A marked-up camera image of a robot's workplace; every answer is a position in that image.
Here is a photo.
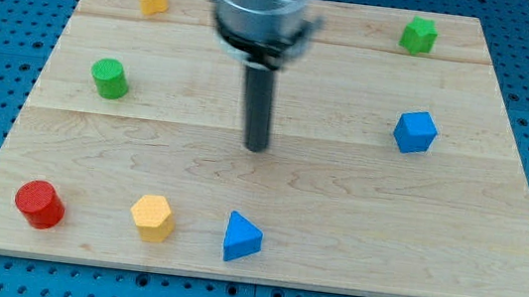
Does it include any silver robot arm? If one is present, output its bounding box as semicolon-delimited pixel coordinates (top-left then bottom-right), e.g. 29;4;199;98
211;0;324;72

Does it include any wooden board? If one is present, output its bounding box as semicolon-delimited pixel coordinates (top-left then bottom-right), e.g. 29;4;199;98
0;0;529;297

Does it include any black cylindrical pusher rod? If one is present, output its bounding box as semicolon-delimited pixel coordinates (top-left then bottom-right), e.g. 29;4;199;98
243;67;276;153

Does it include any blue triangle block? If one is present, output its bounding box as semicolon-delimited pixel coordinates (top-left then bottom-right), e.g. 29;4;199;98
222;211;264;261

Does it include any yellow hexagon block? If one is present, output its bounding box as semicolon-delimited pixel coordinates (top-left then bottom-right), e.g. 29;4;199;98
130;195;175;243

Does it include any blue cube block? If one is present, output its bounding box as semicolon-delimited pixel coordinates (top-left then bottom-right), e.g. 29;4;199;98
393;111;438;154

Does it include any green cylinder block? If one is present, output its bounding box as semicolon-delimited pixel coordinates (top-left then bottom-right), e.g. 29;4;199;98
90;58;129;99

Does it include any green star block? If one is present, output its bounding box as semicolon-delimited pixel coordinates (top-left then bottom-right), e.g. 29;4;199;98
398;16;439;56

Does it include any red cylinder block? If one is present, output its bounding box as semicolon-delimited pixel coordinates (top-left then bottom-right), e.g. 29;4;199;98
15;180;66;229

